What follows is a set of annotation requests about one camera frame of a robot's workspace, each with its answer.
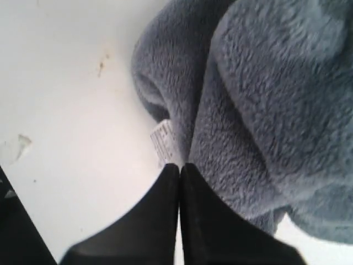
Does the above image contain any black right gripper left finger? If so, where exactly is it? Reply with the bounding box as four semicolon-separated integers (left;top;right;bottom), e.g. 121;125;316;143
61;164;179;265

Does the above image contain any grey fluffy towel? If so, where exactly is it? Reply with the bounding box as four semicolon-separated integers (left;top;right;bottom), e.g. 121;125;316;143
132;1;352;244

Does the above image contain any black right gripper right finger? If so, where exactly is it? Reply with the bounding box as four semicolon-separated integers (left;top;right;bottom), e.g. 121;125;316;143
179;163;305;265

